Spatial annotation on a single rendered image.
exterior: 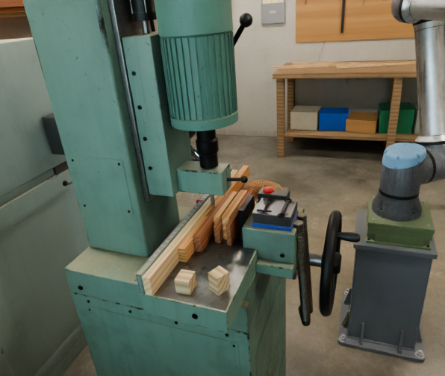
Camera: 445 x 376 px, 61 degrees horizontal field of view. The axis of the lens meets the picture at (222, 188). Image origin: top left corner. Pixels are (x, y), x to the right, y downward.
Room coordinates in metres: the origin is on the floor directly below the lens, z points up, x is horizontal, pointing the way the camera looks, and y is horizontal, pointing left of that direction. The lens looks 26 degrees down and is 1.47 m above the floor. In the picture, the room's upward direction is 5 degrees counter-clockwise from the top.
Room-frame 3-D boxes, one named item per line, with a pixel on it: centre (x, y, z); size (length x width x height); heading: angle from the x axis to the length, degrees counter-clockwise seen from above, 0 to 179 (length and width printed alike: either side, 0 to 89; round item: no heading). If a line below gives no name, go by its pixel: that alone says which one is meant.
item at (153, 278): (0.94, 0.07, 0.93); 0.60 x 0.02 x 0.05; 157
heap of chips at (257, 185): (1.13, -0.13, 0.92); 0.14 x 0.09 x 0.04; 67
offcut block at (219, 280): (0.67, 0.02, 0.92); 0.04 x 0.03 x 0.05; 129
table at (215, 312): (0.89, -0.05, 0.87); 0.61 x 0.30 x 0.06; 157
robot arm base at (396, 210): (1.36, -0.71, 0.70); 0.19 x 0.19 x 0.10
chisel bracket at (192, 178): (0.98, 0.05, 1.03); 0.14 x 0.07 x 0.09; 67
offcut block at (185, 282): (0.68, 0.10, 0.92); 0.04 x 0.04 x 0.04; 70
